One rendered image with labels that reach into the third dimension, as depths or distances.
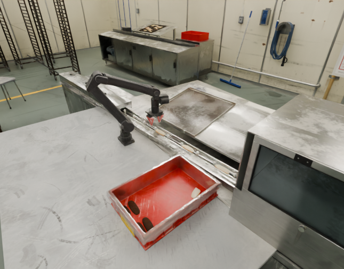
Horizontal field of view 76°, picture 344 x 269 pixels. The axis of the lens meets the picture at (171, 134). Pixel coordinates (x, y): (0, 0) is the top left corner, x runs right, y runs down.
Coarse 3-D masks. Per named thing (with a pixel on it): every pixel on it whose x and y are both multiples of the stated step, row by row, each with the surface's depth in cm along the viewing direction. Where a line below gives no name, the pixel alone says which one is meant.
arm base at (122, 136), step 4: (120, 132) 155; (128, 132) 155; (120, 136) 157; (124, 136) 155; (128, 136) 157; (120, 140) 159; (124, 140) 157; (128, 140) 157; (132, 140) 159; (124, 144) 155; (128, 144) 156
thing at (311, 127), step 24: (312, 96) 108; (264, 120) 88; (288, 120) 88; (312, 120) 88; (336, 120) 88; (264, 144) 78; (288, 144) 74; (312, 144) 74; (336, 144) 74; (240, 168) 91; (312, 168) 68; (336, 168) 64; (240, 192) 96; (240, 216) 102; (264, 216) 91; (288, 216) 82; (288, 240) 86; (312, 240) 78; (312, 264) 82; (336, 264) 75
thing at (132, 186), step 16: (176, 160) 130; (144, 176) 118; (160, 176) 127; (192, 176) 127; (208, 176) 115; (112, 192) 107; (128, 192) 114; (208, 192) 106; (192, 208) 102; (128, 224) 95; (160, 224) 91; (144, 240) 87
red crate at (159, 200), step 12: (156, 180) 126; (168, 180) 126; (180, 180) 126; (192, 180) 126; (144, 192) 119; (156, 192) 119; (168, 192) 119; (180, 192) 119; (216, 192) 115; (144, 204) 112; (156, 204) 112; (168, 204) 112; (180, 204) 112; (204, 204) 111; (120, 216) 105; (132, 216) 106; (144, 216) 106; (156, 216) 106; (168, 216) 106; (168, 228) 98; (156, 240) 95
